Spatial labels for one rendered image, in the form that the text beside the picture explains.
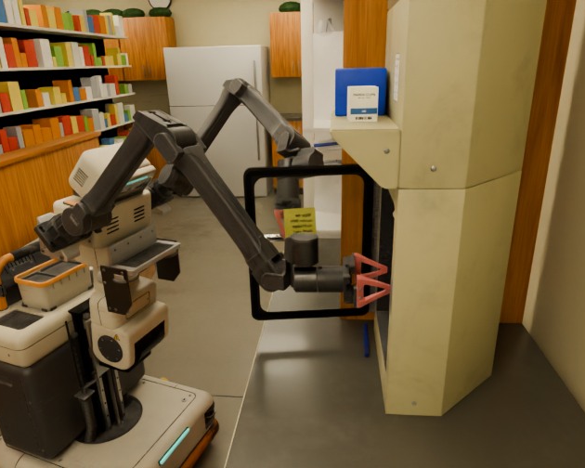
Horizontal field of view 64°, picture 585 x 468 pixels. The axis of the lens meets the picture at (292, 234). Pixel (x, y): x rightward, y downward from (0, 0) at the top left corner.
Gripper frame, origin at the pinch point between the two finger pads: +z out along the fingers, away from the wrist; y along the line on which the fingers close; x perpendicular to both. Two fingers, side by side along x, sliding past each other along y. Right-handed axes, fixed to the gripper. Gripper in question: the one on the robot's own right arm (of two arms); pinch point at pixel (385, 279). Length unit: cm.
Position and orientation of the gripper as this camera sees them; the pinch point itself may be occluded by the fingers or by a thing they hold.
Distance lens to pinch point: 102.9
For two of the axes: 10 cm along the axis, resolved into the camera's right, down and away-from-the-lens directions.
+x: 0.4, 9.4, 3.4
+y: 0.8, -3.4, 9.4
